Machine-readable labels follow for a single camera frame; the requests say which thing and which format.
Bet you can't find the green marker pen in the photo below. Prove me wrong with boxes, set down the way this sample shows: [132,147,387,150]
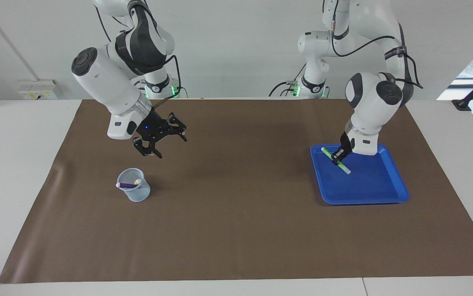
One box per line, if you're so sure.
[321,147,352,175]

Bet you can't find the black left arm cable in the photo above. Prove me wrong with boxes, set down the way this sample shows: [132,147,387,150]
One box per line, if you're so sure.
[323,0,424,90]

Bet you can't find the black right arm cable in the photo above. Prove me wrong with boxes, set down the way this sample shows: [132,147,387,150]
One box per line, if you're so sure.
[95,0,181,108]

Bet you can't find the silver mesh pen cup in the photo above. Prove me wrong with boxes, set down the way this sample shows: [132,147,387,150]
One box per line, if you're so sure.
[116,168,151,202]

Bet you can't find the white wall socket box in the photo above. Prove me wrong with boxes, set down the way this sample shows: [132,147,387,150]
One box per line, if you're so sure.
[18,80,60,100]

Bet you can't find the brown paper table mat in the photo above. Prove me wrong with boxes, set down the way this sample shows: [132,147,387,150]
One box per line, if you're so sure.
[0,99,473,284]

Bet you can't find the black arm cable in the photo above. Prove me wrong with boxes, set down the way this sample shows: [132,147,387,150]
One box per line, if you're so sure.
[95,0,181,108]
[323,0,424,90]

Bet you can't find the blue plastic tray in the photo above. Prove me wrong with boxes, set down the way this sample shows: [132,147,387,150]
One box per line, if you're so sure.
[310,143,410,205]

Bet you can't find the black base cable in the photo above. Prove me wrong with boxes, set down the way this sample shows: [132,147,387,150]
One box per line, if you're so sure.
[268,62,307,98]

